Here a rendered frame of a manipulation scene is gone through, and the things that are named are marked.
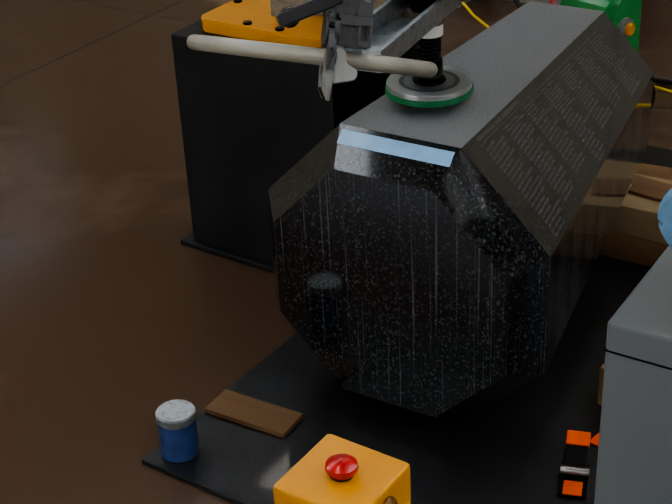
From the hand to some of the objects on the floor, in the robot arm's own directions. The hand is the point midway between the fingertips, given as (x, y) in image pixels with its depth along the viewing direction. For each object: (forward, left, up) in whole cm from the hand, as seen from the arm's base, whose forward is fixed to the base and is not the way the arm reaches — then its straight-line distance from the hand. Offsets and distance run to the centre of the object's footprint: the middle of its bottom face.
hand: (322, 92), depth 223 cm
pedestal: (+78, -151, -118) cm, 207 cm away
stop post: (-32, +87, -118) cm, 150 cm away
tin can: (+63, -26, -115) cm, 133 cm away
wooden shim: (+51, -46, -116) cm, 134 cm away
